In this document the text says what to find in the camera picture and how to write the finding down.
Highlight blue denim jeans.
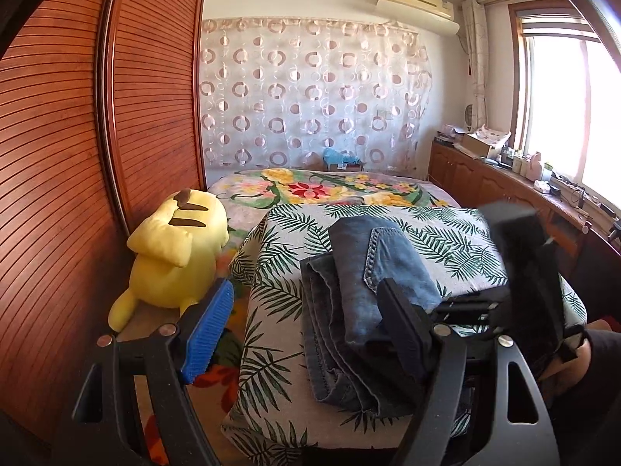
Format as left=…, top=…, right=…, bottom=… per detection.
left=300, top=216, right=442, bottom=419

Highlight person's right hand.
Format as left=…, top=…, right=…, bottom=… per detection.
left=538, top=320, right=620, bottom=400

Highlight wooden sideboard cabinet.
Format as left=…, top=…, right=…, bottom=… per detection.
left=428, top=141, right=620, bottom=319

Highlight palm leaf print blanket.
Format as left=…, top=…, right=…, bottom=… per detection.
left=223, top=202, right=585, bottom=465

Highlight pink bottle on sill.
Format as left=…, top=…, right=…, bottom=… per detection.
left=525, top=151, right=542, bottom=182

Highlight cardboard box on cabinet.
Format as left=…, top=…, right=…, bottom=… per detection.
left=459, top=126, right=512, bottom=159

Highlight yellow Pikachu plush toy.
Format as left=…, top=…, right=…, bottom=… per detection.
left=108, top=188, right=228, bottom=332

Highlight blue toy on headboard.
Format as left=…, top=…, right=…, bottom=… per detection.
left=322, top=148, right=364, bottom=172

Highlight floral pink bed cover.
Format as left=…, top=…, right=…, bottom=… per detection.
left=189, top=169, right=483, bottom=465

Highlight tied-back window drape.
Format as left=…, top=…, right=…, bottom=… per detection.
left=461, top=0, right=489, bottom=130

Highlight sheer circle pattern curtain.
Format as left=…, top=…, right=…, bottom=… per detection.
left=199, top=17, right=433, bottom=172

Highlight wooden louvered wardrobe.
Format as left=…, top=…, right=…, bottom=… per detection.
left=1, top=0, right=205, bottom=442

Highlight window with wooden frame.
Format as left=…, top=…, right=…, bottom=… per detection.
left=508, top=1, right=620, bottom=207

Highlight white wall air conditioner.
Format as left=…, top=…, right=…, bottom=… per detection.
left=376, top=0, right=460, bottom=36

